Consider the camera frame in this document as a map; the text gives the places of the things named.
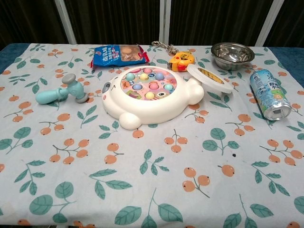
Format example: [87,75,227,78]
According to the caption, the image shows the teal grey toy hammer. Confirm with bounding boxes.
[35,73,90,105]

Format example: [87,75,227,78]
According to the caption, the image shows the white pastel whack-a-mole toy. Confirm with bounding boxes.
[102,66,205,131]

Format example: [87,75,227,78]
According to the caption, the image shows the floral printed tablecloth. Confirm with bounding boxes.
[0,42,304,228]

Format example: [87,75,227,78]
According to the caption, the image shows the white tape roll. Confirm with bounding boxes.
[186,64,234,94]

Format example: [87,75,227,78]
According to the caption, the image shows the blue snack biscuit bag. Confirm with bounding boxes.
[89,44,151,68]

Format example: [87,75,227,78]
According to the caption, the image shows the stainless steel bowl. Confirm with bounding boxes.
[210,42,255,71]

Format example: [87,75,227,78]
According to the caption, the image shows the dark pleated partition panel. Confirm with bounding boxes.
[64,0,162,46]
[266,0,304,48]
[0,0,72,48]
[168,0,271,47]

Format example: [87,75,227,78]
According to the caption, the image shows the light blue beverage can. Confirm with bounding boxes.
[249,68,292,121]

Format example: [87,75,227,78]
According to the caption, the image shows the orange yellow toy with rope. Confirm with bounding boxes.
[168,51,196,72]

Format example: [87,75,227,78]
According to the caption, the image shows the white partition frame post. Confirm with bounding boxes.
[54,0,79,45]
[158,0,171,45]
[255,0,283,48]

